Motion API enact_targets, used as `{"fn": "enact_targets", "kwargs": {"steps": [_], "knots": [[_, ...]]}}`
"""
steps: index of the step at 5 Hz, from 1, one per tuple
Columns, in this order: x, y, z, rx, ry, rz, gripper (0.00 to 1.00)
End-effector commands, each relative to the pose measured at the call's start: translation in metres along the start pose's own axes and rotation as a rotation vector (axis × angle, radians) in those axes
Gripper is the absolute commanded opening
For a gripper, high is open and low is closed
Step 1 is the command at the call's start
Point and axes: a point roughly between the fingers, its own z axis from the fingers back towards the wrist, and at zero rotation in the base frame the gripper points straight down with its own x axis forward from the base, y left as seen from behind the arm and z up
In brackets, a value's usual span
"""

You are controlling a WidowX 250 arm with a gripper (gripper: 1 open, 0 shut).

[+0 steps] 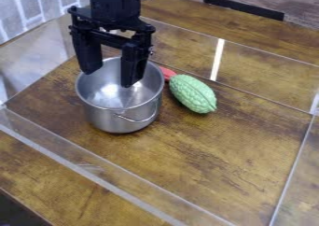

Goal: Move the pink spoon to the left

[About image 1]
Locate pink spoon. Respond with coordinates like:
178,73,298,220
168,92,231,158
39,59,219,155
159,66,178,81

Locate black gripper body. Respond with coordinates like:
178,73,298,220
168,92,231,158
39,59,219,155
67,0,156,49

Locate stainless steel pot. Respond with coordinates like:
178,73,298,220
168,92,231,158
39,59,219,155
75,57,164,134

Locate green bitter gourd toy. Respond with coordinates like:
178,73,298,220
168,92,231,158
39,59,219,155
170,75,217,114

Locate black wall strip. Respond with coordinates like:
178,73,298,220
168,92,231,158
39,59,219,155
203,0,285,21

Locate clear acrylic enclosure wall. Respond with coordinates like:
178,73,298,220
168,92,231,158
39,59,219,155
0,17,319,226

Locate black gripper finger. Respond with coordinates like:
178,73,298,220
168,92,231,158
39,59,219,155
71,31,103,75
122,42,152,88

